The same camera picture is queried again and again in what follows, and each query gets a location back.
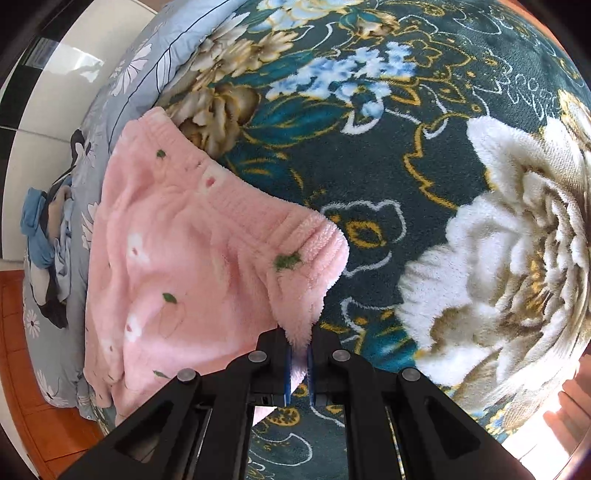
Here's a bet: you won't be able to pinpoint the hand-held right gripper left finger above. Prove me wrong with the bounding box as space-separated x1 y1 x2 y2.
59 327 293 480

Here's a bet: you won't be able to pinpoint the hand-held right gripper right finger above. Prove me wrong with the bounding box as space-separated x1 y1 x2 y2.
307 326 536 480

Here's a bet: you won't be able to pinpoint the pink fleece pants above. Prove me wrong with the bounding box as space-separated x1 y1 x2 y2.
83 106 350 415

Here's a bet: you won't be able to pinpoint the dark green floral blanket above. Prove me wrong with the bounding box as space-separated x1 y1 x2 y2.
161 0 591 480

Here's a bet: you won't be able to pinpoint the grey-blue daisy print quilt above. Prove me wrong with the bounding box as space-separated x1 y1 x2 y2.
22 0 252 422

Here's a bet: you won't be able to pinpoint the blue cloth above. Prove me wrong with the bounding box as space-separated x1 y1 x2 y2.
19 187 63 268

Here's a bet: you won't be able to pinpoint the white wardrobe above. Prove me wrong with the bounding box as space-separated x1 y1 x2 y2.
0 0 160 264

